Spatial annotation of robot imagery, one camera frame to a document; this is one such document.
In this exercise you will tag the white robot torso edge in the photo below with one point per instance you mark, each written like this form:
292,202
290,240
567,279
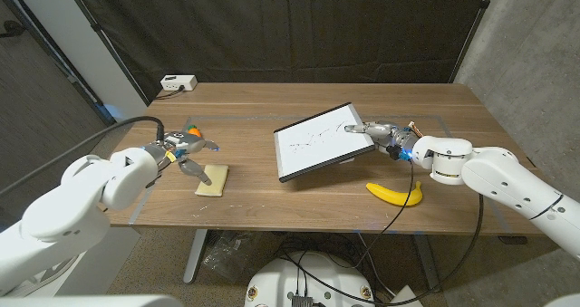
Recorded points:
90,301

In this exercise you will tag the backdrop stand pole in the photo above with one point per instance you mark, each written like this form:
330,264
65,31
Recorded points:
473,31
106,42

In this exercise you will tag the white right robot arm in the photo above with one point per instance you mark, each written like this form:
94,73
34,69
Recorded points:
494,175

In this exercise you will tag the white table leg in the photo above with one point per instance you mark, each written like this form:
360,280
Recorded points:
195,257

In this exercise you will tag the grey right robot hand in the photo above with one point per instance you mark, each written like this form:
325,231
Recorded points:
392,139

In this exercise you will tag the clear plastic bag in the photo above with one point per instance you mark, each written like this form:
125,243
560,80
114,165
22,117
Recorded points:
231,252

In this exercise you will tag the yellow toy banana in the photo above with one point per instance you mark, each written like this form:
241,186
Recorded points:
392,196

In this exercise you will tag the grey table leg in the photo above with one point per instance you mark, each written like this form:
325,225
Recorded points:
426,261

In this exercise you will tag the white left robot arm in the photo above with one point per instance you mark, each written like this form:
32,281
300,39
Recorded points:
68,207

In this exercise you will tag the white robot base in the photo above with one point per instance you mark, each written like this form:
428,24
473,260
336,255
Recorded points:
312,275

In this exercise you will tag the orange toy carrot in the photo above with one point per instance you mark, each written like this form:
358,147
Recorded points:
195,131

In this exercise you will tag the white floor box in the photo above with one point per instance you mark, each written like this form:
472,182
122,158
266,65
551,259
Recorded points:
405,300

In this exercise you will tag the small framed whiteboard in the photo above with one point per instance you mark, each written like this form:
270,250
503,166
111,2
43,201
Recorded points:
317,144

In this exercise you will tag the pale yellow sponge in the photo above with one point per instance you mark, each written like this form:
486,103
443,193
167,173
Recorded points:
215,182

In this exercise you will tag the dark table foot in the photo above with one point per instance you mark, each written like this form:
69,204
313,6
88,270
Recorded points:
513,240

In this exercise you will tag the white power strip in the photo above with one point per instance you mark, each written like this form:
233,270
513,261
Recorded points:
179,82

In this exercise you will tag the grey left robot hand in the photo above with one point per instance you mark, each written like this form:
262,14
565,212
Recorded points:
181,144

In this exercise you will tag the black backdrop curtain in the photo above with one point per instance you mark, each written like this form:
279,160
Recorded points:
290,26

